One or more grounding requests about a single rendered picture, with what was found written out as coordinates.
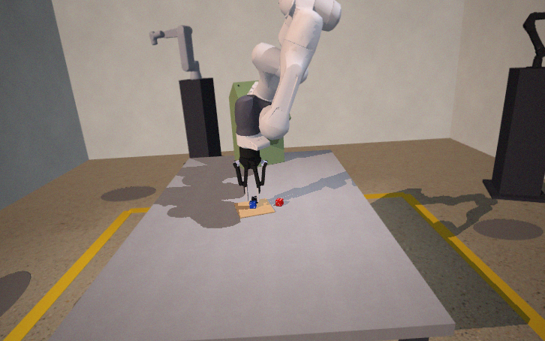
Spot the tan flat mat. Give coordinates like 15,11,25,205
234,198,275,219

